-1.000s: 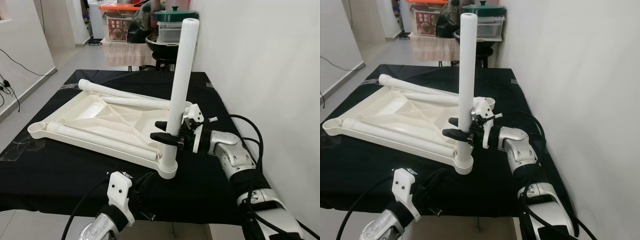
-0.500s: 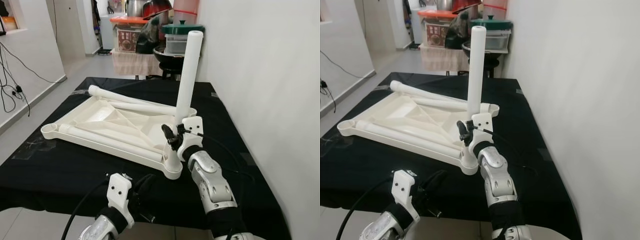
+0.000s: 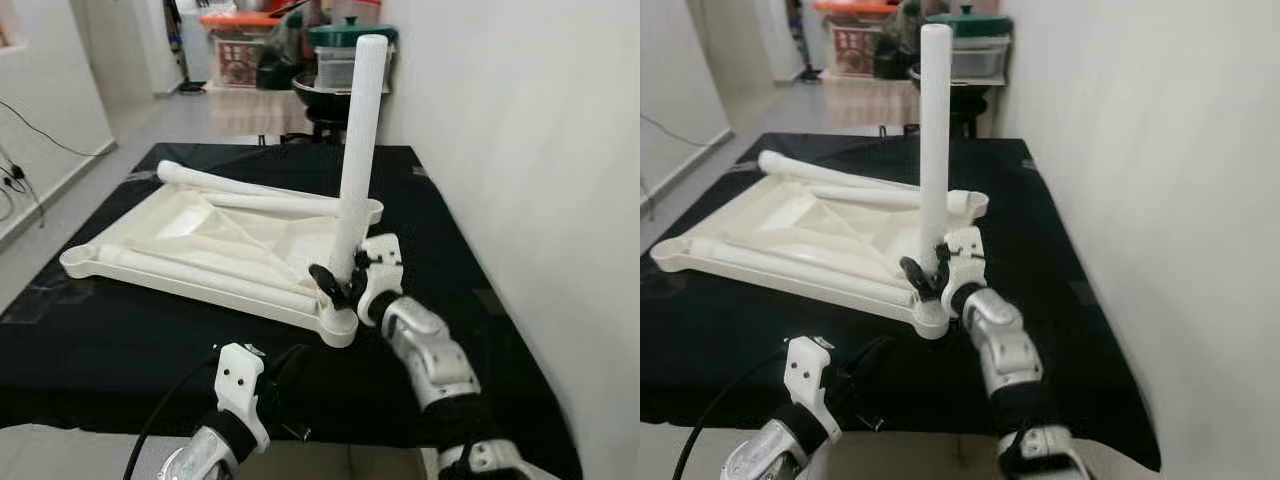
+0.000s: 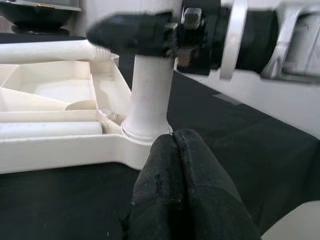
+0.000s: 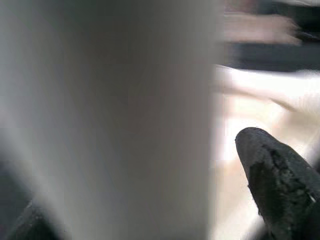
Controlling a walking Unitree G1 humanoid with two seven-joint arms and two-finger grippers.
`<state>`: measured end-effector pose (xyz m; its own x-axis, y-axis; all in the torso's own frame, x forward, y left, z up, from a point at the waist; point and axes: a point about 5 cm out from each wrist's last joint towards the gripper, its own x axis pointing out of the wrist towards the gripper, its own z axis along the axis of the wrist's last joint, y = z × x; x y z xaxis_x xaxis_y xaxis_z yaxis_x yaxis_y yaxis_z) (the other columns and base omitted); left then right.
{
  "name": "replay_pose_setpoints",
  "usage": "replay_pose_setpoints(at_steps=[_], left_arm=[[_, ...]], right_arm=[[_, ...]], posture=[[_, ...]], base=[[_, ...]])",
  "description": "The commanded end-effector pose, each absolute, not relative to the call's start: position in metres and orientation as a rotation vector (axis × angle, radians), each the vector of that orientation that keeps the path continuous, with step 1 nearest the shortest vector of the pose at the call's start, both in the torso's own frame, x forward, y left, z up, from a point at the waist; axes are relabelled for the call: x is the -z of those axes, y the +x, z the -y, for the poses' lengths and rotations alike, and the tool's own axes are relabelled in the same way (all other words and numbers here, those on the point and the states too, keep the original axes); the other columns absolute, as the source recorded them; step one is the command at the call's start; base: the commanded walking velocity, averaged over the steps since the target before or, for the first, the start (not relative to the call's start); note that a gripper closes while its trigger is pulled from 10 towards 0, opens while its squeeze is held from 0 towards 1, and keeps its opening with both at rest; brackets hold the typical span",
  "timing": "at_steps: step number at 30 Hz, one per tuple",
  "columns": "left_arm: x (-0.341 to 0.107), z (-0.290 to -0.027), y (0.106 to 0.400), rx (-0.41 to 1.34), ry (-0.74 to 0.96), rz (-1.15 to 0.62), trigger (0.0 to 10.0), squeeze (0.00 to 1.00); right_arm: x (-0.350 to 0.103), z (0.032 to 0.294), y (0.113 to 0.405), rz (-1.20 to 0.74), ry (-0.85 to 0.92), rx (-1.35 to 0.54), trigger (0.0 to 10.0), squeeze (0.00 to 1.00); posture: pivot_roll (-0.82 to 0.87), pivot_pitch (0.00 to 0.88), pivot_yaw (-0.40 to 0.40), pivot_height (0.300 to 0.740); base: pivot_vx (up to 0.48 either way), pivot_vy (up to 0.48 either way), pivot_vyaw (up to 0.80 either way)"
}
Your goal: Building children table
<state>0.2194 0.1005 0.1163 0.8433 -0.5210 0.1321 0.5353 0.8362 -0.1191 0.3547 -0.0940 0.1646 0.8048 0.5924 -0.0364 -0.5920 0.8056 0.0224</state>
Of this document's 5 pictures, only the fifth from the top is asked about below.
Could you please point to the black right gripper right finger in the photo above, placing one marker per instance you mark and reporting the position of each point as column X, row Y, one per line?
column 282, row 195

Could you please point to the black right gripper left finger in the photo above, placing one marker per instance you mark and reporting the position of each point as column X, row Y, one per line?
column 22, row 225

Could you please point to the white plastic table leg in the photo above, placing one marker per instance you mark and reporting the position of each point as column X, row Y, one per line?
column 112, row 100

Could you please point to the white plastic table top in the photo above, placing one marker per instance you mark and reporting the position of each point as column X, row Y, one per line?
column 262, row 120

